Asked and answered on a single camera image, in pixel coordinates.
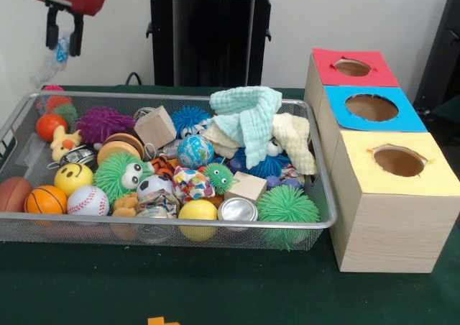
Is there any mint green cloth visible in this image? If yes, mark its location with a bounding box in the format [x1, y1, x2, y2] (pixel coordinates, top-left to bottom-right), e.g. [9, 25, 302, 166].
[208, 86, 282, 169]

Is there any toy hamburger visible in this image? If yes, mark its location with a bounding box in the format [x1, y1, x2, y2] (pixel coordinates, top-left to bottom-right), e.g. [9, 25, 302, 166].
[96, 132, 144, 165]

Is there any white baseball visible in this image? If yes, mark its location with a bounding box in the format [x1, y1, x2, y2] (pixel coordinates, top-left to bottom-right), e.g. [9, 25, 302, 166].
[67, 186, 111, 216]

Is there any green spiky ball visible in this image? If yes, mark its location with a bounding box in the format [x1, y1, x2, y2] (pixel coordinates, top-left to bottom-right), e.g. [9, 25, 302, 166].
[257, 185, 321, 250]
[93, 151, 154, 203]

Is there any dark green tablecloth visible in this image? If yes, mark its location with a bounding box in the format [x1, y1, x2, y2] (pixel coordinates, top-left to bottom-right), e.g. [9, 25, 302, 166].
[0, 84, 460, 325]

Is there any yellow duck toy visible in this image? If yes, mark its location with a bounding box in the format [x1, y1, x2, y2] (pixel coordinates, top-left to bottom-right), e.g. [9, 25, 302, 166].
[49, 126, 84, 163]

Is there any clear mesh bin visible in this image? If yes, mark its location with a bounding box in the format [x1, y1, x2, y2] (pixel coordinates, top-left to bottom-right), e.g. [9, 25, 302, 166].
[0, 91, 337, 252]

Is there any wooden box with three holes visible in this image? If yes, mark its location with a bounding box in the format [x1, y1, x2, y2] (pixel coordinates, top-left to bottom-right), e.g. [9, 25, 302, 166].
[303, 48, 460, 273]

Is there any black cable loop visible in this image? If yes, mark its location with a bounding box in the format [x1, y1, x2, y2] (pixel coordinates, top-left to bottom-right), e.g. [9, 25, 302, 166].
[125, 71, 144, 87]

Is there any plain wooden cube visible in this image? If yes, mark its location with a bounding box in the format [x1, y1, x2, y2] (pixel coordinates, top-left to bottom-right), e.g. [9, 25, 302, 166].
[134, 106, 177, 152]

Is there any cream muslin cloth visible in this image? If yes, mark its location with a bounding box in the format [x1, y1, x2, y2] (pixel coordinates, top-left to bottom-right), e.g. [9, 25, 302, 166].
[200, 113, 317, 176]

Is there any black can with silver top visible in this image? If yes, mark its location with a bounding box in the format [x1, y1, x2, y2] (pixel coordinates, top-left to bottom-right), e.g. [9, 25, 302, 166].
[60, 147, 98, 170]

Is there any clear plastic packet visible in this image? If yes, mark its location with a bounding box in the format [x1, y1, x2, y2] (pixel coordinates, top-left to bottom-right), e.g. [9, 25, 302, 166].
[30, 36, 73, 90]

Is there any small orange basketball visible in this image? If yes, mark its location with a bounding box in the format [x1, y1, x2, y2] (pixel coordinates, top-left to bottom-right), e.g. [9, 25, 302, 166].
[24, 186, 68, 215]

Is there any purple spiky toy with eyes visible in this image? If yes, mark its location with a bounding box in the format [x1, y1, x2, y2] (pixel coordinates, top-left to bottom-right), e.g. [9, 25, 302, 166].
[76, 107, 136, 146]

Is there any yellow smiley ball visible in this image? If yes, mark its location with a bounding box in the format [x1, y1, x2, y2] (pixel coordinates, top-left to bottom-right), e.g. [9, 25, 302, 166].
[55, 162, 94, 196]

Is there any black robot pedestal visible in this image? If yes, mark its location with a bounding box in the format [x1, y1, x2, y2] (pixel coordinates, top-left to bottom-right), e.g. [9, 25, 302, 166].
[139, 0, 289, 88]

